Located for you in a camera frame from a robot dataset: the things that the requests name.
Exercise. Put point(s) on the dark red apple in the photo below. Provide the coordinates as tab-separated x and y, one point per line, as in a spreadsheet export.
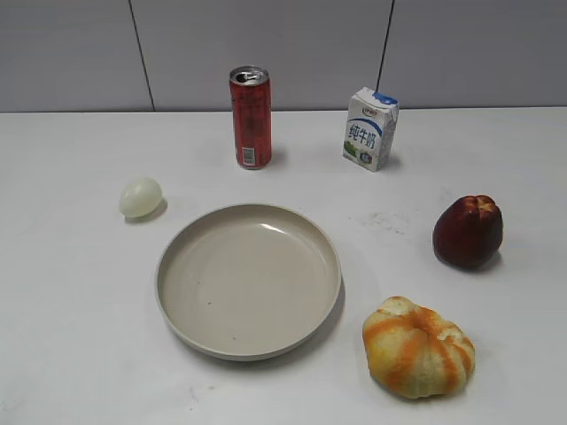
469	232

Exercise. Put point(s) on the beige round plate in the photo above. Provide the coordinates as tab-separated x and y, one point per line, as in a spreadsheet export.
248	282

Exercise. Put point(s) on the white milk carton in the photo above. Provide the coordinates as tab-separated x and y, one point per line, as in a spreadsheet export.
370	126

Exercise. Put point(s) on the red soda can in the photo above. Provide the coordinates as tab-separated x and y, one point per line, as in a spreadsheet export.
251	107

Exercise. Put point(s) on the pale green egg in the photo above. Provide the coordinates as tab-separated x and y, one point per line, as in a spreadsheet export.
140	197

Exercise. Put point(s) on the peeled orange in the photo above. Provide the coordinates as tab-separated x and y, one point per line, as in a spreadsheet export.
414	353

